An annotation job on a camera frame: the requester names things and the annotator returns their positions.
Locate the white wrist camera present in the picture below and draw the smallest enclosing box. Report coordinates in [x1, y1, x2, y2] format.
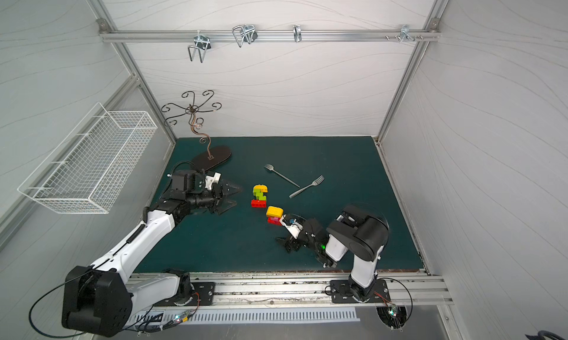
[205, 172, 221, 191]
[280, 214, 303, 239]

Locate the small red brick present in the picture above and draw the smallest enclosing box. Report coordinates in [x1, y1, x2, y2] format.
[251, 200, 267, 208]

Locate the silver metal spoon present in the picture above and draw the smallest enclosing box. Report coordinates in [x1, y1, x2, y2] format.
[265, 164, 300, 188]

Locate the small metal clip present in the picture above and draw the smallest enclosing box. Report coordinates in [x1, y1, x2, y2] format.
[292, 25, 302, 43]

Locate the metal bracket right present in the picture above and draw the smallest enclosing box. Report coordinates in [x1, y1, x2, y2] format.
[385, 25, 424, 43]

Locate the brown metal hook stand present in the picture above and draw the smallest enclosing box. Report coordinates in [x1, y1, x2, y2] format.
[161, 90, 232, 171]

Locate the white wire basket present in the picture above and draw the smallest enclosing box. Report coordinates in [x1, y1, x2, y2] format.
[17, 103, 157, 214]

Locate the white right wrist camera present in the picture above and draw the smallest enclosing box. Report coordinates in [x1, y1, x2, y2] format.
[280, 214, 303, 239]

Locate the white vent strip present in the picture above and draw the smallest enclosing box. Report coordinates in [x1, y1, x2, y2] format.
[119, 307, 361, 327]

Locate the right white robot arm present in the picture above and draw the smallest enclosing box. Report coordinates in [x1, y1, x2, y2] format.
[273, 204, 390, 302]

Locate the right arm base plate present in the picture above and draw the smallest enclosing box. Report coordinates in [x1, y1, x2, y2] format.
[324, 279, 391, 304]

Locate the metal hook clamp left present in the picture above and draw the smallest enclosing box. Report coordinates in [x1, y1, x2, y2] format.
[188, 34, 212, 63]

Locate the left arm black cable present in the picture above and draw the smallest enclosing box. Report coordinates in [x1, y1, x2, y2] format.
[28, 275, 96, 339]

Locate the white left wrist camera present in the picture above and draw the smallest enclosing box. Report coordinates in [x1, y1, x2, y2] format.
[205, 172, 221, 191]

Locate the metal hook clamp centre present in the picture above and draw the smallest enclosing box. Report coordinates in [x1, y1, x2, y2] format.
[232, 25, 258, 47]

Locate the aluminium crossbar rail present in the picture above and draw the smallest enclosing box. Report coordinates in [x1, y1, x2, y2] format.
[100, 27, 442, 44]

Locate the yellow curved brick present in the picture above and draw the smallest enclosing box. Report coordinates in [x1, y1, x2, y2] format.
[253, 185, 268, 193]
[266, 206, 284, 219]

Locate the metal hook clamp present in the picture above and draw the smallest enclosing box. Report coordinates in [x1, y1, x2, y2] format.
[188, 34, 212, 63]
[232, 25, 258, 47]

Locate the green table mat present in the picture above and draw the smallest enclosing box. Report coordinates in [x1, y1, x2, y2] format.
[138, 137, 423, 273]

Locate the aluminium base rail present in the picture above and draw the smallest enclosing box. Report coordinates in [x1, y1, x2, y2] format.
[119, 271, 454, 312]

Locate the silver metal fork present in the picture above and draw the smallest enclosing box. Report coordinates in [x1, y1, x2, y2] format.
[289, 175, 325, 199]

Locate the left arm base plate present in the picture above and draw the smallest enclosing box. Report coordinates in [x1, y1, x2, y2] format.
[154, 282, 216, 307]

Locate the long red brick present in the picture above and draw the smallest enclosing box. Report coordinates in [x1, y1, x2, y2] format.
[268, 217, 282, 226]

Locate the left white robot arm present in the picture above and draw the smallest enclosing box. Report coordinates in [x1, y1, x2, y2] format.
[62, 170, 242, 337]

